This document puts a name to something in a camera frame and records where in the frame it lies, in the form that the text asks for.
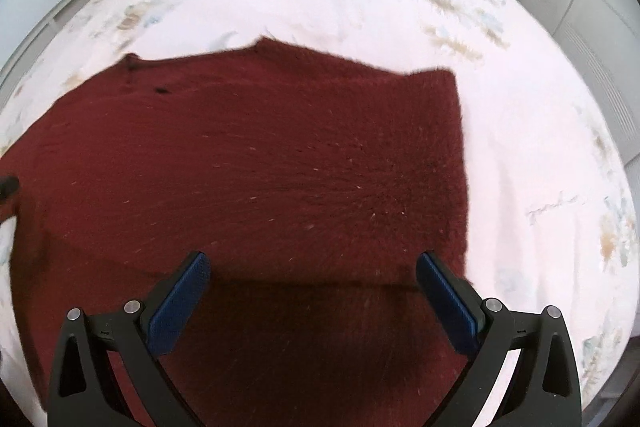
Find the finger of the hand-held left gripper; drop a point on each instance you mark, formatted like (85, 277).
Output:
(7, 187)

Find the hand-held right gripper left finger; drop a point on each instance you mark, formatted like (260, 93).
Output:
(182, 294)

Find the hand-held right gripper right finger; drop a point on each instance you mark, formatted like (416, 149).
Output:
(445, 302)

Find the low white cabinet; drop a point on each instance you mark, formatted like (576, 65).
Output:
(65, 7)

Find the dark red towel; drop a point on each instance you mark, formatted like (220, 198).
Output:
(280, 157)

